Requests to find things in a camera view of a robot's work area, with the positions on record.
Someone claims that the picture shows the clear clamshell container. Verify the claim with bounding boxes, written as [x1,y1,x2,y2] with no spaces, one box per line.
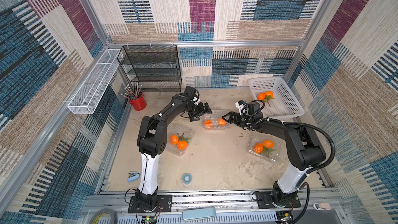
[202,109,229,130]
[247,135,282,162]
[200,90,229,110]
[166,124,195,157]

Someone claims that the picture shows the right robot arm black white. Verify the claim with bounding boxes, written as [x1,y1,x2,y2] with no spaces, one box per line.
[222,100,336,208]

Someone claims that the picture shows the grey tape roll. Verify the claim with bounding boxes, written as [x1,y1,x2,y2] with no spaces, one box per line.
[88,208,118,224]

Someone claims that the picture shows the light blue flat case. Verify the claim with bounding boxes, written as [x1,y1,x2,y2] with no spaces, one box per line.
[182,207,216,222]

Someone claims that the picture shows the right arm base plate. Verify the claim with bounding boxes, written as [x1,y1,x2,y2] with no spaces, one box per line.
[252,191,302,209]

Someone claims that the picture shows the orange container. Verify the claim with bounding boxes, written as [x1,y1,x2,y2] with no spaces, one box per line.
[253,143,264,154]
[177,140,189,151]
[218,118,227,127]
[204,120,213,129]
[169,134,179,145]
[262,140,275,149]

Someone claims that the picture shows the small pink white object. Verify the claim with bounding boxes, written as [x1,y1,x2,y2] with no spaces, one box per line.
[313,203,332,211]

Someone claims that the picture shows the orange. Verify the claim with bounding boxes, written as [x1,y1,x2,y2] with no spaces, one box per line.
[264,91,274,98]
[257,92,266,101]

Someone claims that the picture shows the white wire mesh wall tray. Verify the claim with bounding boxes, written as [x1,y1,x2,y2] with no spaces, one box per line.
[67,49,120,115]

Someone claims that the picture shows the red cup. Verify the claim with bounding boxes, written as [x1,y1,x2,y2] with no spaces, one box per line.
[129,95,147,111]

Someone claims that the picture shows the white plastic perforated basket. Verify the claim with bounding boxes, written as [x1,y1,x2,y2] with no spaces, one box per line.
[248,77,305,120]

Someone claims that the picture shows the blue tape roll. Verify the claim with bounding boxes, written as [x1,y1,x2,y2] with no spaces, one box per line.
[181,173,192,185]

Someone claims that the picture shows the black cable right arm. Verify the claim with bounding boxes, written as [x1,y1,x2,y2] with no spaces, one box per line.
[270,119,336,224]

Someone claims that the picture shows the blue stapler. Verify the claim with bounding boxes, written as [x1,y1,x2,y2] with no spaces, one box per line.
[127,172,141,183]

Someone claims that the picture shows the black wire shelf rack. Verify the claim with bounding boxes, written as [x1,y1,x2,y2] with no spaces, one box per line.
[118,45,182,92]

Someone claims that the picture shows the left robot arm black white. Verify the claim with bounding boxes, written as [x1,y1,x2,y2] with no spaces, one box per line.
[135,86,212,210]

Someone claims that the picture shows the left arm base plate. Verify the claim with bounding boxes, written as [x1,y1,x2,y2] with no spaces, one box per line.
[128,195,173,214]

